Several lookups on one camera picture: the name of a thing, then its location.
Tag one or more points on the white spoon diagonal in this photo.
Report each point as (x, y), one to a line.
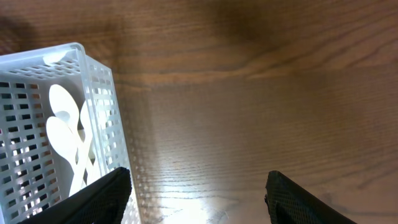
(64, 107)

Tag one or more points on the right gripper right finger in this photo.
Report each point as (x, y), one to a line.
(289, 203)

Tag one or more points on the white spoon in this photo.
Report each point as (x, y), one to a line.
(70, 147)

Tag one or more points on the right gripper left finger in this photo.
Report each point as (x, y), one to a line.
(104, 201)

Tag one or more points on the white spoon horizontal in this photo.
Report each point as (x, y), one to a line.
(85, 124)

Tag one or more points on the clear plastic basket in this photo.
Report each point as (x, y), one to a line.
(33, 176)

